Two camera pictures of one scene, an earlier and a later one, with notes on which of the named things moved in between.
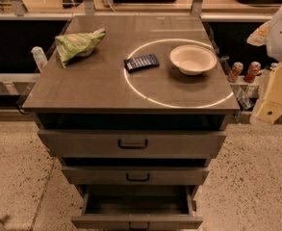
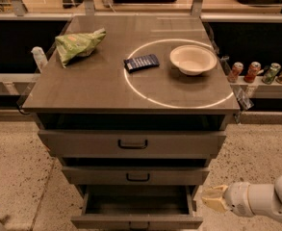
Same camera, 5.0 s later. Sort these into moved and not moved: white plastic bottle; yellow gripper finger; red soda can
Moved: yellow gripper finger
Not moved: white plastic bottle; red soda can
